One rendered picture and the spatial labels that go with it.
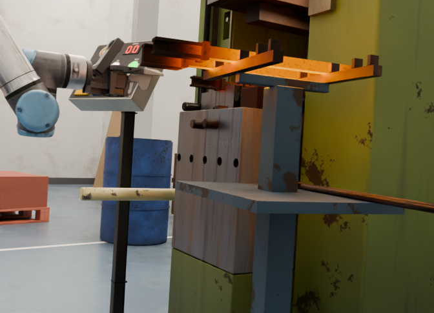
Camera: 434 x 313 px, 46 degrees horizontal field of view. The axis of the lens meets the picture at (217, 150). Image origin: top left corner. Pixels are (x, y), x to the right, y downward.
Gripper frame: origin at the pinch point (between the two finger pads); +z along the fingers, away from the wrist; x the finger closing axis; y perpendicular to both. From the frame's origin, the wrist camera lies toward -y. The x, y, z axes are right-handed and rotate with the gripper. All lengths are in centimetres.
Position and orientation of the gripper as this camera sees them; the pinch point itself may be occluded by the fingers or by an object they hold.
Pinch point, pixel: (153, 75)
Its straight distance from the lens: 150.4
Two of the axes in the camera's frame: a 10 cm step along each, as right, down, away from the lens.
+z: 8.6, 0.5, 5.1
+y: -0.6, 10.0, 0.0
